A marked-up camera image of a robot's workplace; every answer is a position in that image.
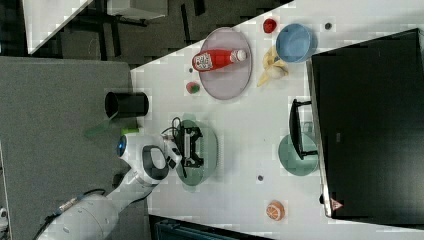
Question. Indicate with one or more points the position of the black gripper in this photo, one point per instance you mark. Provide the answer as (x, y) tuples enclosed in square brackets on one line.
[(184, 143)]

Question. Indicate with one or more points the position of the green oval plastic strainer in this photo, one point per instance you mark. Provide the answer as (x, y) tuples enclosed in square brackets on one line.
[(205, 147)]

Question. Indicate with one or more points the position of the red toy strawberry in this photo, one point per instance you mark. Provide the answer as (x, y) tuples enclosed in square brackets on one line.
[(193, 87)]

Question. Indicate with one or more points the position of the purple round plate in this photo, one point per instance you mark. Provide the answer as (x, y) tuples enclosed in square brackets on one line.
[(228, 82)]

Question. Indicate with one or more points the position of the red ketchup bottle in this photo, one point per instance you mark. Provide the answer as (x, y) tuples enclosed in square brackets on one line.
[(213, 59)]

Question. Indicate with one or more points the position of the black cylinder holder top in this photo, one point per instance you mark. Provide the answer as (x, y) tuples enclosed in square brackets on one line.
[(124, 105)]

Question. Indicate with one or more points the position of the mint green mug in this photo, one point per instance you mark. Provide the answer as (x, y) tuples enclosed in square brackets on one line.
[(290, 159)]

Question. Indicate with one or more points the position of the green plastic spatula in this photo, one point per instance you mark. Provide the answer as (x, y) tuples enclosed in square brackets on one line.
[(109, 124)]

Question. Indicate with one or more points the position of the toy orange half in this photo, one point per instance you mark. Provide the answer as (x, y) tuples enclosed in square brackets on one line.
[(275, 210)]

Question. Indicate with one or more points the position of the yellow toy banana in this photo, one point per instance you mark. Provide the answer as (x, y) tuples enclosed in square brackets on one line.
[(274, 67)]

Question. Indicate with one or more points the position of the small red green strawberry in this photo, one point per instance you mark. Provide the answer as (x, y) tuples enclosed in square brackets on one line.
[(269, 25)]

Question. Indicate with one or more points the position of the blue plastic cup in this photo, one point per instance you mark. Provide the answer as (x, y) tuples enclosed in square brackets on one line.
[(295, 43)]

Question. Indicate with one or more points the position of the black silver toaster oven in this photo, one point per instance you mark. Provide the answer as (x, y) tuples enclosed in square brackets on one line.
[(368, 115)]

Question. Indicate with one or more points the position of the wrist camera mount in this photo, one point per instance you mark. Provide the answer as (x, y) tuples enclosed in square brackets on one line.
[(172, 154)]

